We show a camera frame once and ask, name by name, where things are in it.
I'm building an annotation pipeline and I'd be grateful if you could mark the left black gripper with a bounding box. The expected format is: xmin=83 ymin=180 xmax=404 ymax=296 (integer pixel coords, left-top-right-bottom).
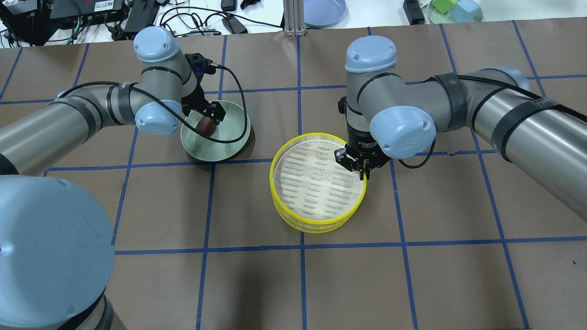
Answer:
xmin=182 ymin=54 xmax=226 ymax=125

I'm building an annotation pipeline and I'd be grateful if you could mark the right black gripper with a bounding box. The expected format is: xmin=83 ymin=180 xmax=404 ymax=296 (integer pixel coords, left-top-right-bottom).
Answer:
xmin=334 ymin=133 xmax=390 ymax=181

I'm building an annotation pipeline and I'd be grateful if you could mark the brown steamed bun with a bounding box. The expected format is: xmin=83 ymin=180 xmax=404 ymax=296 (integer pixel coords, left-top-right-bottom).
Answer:
xmin=195 ymin=116 xmax=217 ymax=137

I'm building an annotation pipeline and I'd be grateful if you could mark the yellow steamer layer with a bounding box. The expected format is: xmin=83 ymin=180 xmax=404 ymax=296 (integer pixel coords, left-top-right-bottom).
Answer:
xmin=273 ymin=200 xmax=361 ymax=234
xmin=269 ymin=133 xmax=367 ymax=221

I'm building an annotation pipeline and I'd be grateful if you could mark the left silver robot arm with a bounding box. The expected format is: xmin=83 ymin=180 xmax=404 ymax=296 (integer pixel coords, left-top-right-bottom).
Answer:
xmin=1 ymin=27 xmax=224 ymax=330

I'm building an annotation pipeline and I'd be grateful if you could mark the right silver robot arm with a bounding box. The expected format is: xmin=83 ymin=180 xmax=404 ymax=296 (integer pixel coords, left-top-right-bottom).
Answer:
xmin=335 ymin=35 xmax=587 ymax=219

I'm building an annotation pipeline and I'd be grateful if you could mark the light green plate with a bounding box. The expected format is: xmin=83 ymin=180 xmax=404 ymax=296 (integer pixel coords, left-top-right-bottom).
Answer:
xmin=180 ymin=100 xmax=252 ymax=162

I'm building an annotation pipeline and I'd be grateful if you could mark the small black power brick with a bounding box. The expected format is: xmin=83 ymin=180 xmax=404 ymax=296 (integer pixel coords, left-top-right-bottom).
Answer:
xmin=222 ymin=15 xmax=248 ymax=35

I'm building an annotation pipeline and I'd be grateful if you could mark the blue plate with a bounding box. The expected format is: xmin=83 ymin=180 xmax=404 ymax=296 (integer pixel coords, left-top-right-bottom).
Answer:
xmin=303 ymin=0 xmax=347 ymax=28

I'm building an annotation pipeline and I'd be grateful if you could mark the green bowl with blocks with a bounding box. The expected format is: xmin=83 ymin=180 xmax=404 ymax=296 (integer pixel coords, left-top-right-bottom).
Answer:
xmin=426 ymin=0 xmax=483 ymax=24

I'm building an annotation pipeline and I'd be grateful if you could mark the green foam block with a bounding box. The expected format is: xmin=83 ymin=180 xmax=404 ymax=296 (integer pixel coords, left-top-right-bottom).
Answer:
xmin=430 ymin=0 xmax=458 ymax=14

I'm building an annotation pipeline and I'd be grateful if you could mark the blue foam block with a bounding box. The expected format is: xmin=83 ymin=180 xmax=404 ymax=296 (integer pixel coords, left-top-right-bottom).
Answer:
xmin=449 ymin=0 xmax=482 ymax=23

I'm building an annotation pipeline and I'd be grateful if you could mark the aluminium frame post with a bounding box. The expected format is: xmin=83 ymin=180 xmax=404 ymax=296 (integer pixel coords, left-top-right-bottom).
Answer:
xmin=283 ymin=0 xmax=306 ymax=36

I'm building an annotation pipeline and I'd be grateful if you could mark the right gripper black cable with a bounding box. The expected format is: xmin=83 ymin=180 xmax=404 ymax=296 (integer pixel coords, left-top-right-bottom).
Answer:
xmin=397 ymin=74 xmax=587 ymax=169

